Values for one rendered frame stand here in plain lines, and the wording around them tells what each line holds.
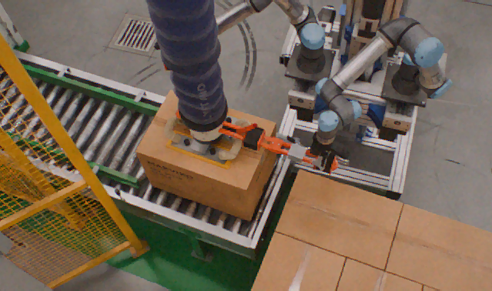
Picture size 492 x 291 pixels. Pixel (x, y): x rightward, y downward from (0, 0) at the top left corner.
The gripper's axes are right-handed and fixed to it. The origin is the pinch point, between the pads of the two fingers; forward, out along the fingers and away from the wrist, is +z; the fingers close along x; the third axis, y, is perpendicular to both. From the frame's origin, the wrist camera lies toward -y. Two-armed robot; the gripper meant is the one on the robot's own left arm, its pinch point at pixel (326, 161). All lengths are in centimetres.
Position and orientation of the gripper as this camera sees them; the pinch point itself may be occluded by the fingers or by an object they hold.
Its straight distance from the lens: 238.9
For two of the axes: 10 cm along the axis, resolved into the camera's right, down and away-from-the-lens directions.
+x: -3.9, 8.1, -4.4
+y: -9.2, -3.2, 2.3
